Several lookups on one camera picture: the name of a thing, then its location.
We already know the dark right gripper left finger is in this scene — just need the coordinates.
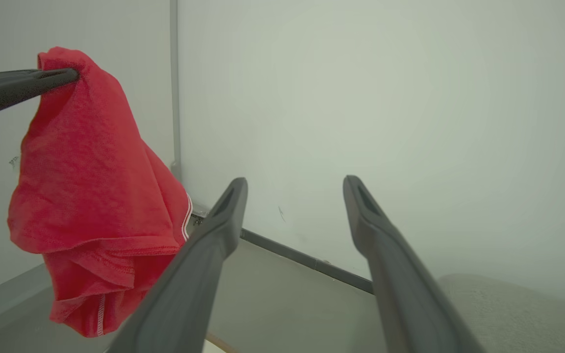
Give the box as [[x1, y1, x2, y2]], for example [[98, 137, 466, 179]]
[[106, 177, 249, 353]]

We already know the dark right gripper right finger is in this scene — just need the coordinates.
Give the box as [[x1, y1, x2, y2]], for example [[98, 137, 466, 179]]
[[343, 175, 485, 353]]

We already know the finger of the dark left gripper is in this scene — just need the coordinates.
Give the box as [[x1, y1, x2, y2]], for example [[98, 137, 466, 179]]
[[0, 68, 80, 124]]

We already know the red white t-shirt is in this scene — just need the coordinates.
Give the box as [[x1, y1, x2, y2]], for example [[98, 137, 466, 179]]
[[7, 47, 194, 339]]

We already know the white perforated laundry basket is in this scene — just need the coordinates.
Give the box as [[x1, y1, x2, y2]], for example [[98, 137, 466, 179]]
[[203, 333, 237, 353]]

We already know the black skirting board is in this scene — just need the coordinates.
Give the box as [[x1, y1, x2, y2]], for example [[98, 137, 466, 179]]
[[192, 213, 376, 295]]

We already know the grey fabric sofa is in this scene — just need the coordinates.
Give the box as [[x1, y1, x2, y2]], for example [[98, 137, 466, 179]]
[[434, 274, 565, 353]]

